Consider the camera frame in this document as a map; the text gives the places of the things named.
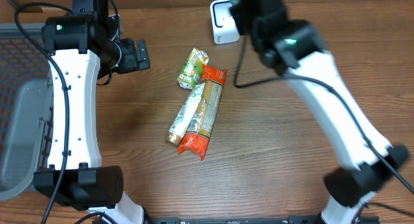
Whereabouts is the green drink carton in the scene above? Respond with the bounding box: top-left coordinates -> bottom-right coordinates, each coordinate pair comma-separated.
177,47 -> 210,89

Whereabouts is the white cream tube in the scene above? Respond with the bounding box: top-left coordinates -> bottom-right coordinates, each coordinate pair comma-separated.
166,84 -> 205,146

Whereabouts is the orange cracker packet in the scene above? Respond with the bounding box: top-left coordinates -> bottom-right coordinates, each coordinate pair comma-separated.
178,65 -> 227,161

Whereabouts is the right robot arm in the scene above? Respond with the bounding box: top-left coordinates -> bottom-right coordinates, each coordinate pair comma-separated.
229,0 -> 409,223

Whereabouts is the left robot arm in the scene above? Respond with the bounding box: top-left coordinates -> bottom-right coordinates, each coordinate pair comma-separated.
34,0 -> 150,223

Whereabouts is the white barcode scanner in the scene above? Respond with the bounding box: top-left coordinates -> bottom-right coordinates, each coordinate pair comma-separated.
210,0 -> 240,45

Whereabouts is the grey plastic basket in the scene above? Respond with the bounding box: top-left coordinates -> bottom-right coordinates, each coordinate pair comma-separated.
1,23 -> 53,201

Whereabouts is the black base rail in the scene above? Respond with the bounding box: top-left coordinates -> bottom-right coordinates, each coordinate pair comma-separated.
92,216 -> 380,224

